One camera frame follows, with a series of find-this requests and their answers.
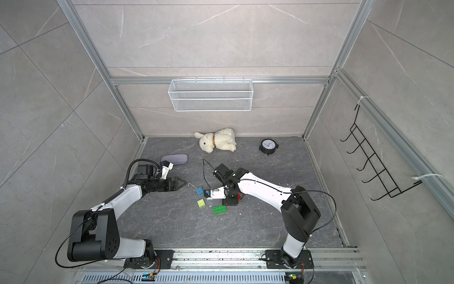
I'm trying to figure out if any white wire mesh basket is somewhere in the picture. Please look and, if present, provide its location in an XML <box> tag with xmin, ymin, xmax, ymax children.
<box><xmin>168</xmin><ymin>79</ymin><xmax>254</xmax><ymax>112</ymax></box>

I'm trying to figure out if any white vented cable tray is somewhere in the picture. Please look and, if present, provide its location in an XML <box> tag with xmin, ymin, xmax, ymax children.
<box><xmin>79</xmin><ymin>272</ymin><xmax>286</xmax><ymax>284</ymax></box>

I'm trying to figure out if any lime lego brick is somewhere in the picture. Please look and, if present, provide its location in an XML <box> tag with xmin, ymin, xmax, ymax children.
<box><xmin>197</xmin><ymin>200</ymin><xmax>206</xmax><ymax>208</ymax></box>

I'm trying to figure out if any white plush dog toy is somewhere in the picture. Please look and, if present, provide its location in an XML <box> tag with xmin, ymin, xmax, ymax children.
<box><xmin>194</xmin><ymin>128</ymin><xmax>236</xmax><ymax>153</ymax></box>

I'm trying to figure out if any black wall hook rack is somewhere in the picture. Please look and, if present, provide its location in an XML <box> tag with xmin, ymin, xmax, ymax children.
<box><xmin>339</xmin><ymin>105</ymin><xmax>423</xmax><ymax>201</ymax></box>

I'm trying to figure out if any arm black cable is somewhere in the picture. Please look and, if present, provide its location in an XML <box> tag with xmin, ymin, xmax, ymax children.
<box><xmin>125</xmin><ymin>158</ymin><xmax>160</xmax><ymax>185</ymax></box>
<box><xmin>294</xmin><ymin>189</ymin><xmax>337</xmax><ymax>235</ymax></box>

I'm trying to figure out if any green lego brick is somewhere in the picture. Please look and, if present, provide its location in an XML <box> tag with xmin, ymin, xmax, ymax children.
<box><xmin>213</xmin><ymin>205</ymin><xmax>227</xmax><ymax>214</ymax></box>

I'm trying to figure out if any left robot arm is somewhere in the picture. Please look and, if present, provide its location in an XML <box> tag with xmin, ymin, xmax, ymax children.
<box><xmin>65</xmin><ymin>177</ymin><xmax>187</xmax><ymax>269</ymax></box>

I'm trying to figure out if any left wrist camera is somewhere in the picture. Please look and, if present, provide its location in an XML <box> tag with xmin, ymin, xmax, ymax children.
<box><xmin>159</xmin><ymin>160</ymin><xmax>174</xmax><ymax>180</ymax></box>

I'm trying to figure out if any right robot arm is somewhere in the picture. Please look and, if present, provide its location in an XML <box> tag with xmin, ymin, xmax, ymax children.
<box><xmin>205</xmin><ymin>164</ymin><xmax>321</xmax><ymax>268</ymax></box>

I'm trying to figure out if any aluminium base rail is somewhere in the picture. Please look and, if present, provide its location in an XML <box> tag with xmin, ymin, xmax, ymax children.
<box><xmin>70</xmin><ymin>247</ymin><xmax>368</xmax><ymax>273</ymax></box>

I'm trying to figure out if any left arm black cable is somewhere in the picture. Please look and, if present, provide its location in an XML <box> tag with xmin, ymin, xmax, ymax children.
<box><xmin>125</xmin><ymin>158</ymin><xmax>160</xmax><ymax>185</ymax></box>

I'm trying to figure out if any black round clock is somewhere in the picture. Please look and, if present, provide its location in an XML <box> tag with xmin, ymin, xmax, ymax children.
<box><xmin>259</xmin><ymin>138</ymin><xmax>279</xmax><ymax>156</ymax></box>

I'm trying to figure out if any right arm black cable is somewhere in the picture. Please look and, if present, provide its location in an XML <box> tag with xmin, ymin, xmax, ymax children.
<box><xmin>294</xmin><ymin>189</ymin><xmax>337</xmax><ymax>235</ymax></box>

